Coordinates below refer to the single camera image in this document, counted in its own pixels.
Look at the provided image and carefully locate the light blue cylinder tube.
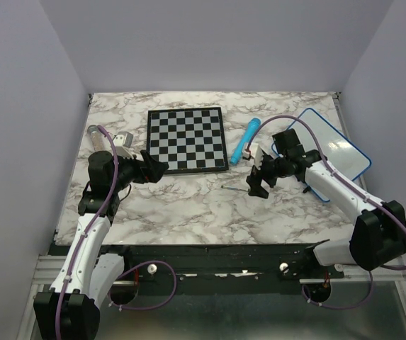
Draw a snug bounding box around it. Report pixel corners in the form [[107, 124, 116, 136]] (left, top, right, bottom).
[[230, 118, 261, 166]]

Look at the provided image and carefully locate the white green marker pen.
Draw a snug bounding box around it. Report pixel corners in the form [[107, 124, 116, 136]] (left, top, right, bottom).
[[221, 185, 249, 193]]

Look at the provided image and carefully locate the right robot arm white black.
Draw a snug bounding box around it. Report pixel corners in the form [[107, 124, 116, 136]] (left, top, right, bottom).
[[242, 129, 406, 278]]

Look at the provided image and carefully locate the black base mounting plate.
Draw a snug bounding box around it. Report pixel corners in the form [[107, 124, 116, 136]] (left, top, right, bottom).
[[48, 239, 345, 309]]

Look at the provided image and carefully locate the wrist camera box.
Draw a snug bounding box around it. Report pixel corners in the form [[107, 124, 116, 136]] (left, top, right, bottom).
[[113, 132, 133, 159], [242, 142, 266, 170]]

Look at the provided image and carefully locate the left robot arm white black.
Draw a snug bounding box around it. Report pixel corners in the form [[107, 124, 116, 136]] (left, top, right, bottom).
[[33, 150, 169, 339]]

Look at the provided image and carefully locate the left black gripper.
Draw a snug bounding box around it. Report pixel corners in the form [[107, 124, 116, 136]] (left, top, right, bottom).
[[111, 149, 169, 192]]

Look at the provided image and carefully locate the purple cable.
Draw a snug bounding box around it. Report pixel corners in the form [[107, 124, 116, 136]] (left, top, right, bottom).
[[242, 115, 406, 310], [55, 124, 178, 340]]

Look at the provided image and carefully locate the black white chessboard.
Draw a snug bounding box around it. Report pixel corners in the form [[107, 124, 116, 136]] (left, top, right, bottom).
[[146, 107, 229, 174]]

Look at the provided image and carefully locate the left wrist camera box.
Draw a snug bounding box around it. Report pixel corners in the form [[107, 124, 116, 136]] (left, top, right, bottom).
[[113, 132, 133, 159]]

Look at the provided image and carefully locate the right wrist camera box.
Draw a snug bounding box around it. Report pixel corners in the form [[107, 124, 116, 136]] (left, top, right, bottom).
[[242, 142, 266, 170]]

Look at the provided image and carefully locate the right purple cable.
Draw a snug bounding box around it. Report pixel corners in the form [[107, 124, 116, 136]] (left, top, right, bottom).
[[242, 115, 406, 310]]

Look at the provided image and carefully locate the aluminium rail frame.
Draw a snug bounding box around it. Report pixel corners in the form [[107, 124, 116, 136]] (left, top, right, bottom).
[[14, 91, 406, 340]]

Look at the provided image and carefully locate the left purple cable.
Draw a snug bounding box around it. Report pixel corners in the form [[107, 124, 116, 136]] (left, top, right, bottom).
[[55, 124, 178, 340]]

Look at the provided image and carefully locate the blue framed whiteboard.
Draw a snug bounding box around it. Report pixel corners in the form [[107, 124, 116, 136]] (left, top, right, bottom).
[[286, 108, 372, 203]]

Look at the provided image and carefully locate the glitter filled clear tube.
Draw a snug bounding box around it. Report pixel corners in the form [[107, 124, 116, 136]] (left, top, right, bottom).
[[87, 125, 105, 152]]

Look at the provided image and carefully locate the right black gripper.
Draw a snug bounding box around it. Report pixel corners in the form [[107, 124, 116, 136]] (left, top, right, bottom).
[[245, 150, 288, 199]]

